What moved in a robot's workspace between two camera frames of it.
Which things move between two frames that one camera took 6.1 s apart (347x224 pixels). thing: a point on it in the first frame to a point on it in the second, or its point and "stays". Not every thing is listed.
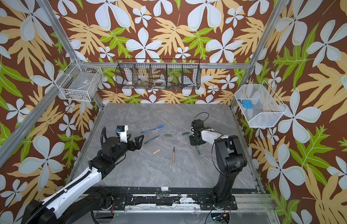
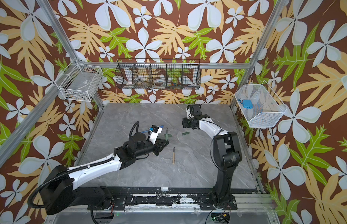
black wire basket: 158,74 stays
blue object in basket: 247,103 stays
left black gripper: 137,145 to 158,148
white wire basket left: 79,81 stays
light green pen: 197,150 to 167,135
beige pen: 173,155 stays
